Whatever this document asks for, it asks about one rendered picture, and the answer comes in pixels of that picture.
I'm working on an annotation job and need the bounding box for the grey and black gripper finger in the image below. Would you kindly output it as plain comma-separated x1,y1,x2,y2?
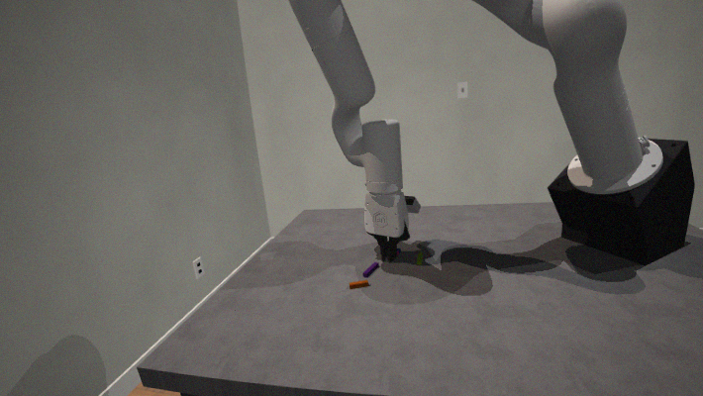
370,234,389,260
387,220,410,262

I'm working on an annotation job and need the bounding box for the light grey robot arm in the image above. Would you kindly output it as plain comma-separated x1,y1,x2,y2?
289,0,663,194

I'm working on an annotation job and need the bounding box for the orange rod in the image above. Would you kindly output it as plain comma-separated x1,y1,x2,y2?
350,280,368,289

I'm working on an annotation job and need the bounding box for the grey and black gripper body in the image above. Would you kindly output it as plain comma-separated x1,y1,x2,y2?
364,190,409,238

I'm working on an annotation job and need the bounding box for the purple rod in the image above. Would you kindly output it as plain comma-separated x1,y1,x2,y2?
363,262,379,278

